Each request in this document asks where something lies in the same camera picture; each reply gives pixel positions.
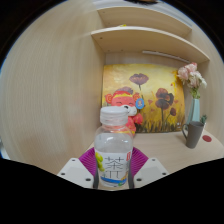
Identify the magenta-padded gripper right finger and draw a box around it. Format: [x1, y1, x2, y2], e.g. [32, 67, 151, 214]
[128, 146, 170, 190]

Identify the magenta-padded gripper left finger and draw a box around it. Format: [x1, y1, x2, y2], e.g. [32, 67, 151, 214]
[57, 146, 100, 190]

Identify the clear plastic drink bottle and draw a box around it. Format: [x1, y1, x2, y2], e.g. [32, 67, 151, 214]
[93, 105, 134, 188]

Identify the grey mug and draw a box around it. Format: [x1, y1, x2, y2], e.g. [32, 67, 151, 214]
[181, 120, 205, 149]

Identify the teal faceted vase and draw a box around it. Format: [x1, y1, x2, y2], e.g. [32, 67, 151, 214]
[186, 97, 202, 125]

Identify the small plant in white pot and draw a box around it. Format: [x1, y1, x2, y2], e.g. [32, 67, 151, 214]
[199, 114, 208, 126]

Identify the red plush toy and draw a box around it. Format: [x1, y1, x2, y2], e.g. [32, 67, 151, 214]
[104, 87, 146, 136]

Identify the yellow flower painting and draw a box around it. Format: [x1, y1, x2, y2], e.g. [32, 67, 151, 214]
[101, 63, 186, 134]

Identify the pink and white flower bouquet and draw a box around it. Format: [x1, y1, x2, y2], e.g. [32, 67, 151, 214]
[176, 62, 208, 100]

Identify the white light bar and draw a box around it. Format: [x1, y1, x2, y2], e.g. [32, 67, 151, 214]
[142, 49, 190, 64]

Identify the light wooden shelf unit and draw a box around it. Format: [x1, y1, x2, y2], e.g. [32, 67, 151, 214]
[90, 4, 211, 64]

